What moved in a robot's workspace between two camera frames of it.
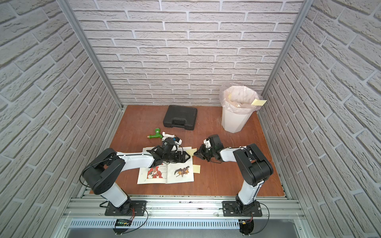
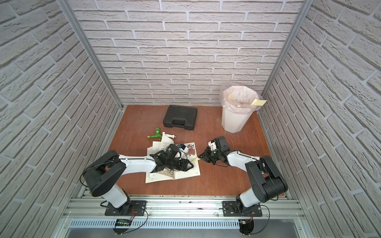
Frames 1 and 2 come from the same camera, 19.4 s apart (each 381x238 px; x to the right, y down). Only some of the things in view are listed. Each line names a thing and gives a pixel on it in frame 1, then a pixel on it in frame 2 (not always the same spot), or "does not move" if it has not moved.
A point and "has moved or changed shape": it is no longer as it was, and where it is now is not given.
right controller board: [246, 227] does not move
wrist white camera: [178, 141] -> [183, 148]
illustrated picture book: [168, 172] has moved or changed shape
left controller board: [123, 222] does not move
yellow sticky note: [196, 168] -> [195, 161]
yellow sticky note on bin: [260, 102] does not move
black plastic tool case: [180, 116] does not move
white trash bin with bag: [236, 103] does not move
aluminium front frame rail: [90, 213] does not move
